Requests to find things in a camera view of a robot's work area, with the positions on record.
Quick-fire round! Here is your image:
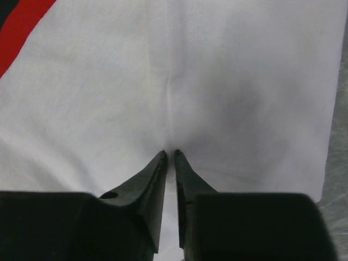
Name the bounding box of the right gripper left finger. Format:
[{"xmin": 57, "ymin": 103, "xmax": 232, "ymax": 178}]
[{"xmin": 100, "ymin": 151, "xmax": 166, "ymax": 253}]

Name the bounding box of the white Coca-Cola t-shirt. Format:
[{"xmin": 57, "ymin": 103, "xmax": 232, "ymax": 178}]
[{"xmin": 1, "ymin": 1, "xmax": 347, "ymax": 260}]

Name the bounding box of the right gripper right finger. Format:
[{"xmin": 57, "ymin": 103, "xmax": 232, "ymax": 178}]
[{"xmin": 174, "ymin": 150, "xmax": 217, "ymax": 249}]

